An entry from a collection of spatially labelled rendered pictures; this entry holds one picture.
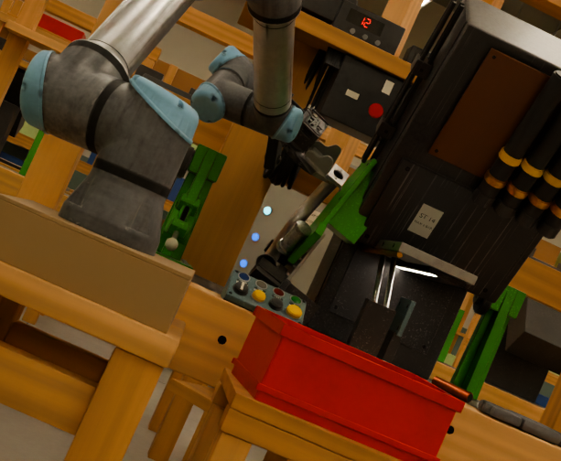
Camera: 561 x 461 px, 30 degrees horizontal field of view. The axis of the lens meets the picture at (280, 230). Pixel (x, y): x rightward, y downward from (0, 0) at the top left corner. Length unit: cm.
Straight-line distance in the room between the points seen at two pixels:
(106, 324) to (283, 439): 34
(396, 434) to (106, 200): 56
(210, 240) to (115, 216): 100
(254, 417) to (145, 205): 35
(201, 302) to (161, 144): 45
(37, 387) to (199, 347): 50
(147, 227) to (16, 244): 19
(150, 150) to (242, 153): 99
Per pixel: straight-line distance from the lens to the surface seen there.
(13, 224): 142
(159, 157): 150
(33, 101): 157
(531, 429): 204
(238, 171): 247
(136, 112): 150
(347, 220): 213
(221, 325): 187
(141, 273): 140
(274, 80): 198
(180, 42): 1220
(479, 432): 198
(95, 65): 158
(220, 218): 246
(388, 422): 163
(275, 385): 157
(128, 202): 148
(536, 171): 202
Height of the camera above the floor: 99
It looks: 2 degrees up
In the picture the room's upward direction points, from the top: 24 degrees clockwise
